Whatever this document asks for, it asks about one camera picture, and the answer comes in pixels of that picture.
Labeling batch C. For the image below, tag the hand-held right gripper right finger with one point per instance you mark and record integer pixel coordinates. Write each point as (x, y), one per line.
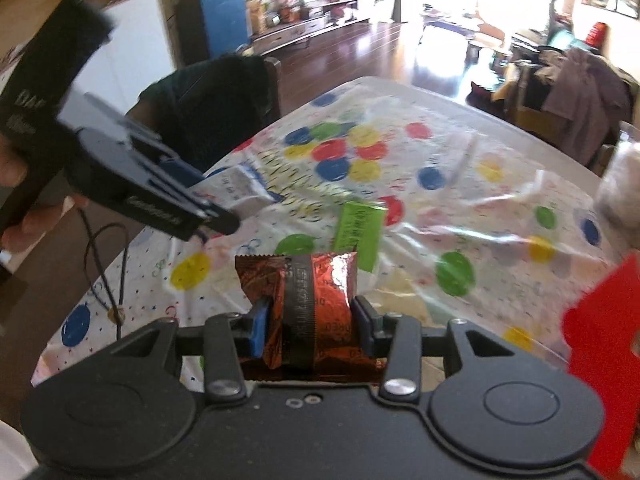
(364, 322)

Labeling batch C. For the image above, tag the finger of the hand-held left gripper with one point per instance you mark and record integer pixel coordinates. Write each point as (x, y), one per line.
(180, 171)
(175, 212)

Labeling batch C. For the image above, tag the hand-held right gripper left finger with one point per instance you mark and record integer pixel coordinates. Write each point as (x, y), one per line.
(257, 330)

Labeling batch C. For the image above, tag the red-brown packet with black band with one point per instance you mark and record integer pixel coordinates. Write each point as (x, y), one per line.
(325, 285)

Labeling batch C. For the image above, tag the white snack packet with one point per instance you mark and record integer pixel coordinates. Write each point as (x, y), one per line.
(240, 185)

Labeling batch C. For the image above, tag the red and white cardboard box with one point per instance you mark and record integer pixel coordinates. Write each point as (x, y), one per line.
(607, 340)

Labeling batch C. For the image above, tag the person's left hand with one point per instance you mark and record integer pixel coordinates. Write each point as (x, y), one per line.
(35, 225)

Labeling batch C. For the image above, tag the pale yellow snack packet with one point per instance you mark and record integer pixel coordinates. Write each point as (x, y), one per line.
(405, 290)

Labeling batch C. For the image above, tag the dark chair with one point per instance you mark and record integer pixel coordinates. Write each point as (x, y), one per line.
(215, 105)

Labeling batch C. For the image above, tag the green snack packet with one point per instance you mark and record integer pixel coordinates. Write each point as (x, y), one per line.
(357, 230)

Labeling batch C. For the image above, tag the white cabinet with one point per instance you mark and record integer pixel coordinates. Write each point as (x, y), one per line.
(140, 45)

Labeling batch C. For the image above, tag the blue panel cabinet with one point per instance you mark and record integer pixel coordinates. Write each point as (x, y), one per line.
(225, 15)

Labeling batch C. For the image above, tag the low wooden sideboard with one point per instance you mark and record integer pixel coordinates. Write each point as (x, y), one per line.
(300, 27)

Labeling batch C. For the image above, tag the clear plastic bag of bread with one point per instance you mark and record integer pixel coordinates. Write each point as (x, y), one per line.
(622, 185)

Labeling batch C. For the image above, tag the low coffee table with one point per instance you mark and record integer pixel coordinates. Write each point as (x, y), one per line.
(450, 25)

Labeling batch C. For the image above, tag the grey-brown jacket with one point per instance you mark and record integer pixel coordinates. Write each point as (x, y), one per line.
(585, 90)

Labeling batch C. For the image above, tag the red bag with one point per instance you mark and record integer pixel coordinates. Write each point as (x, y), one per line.
(595, 35)

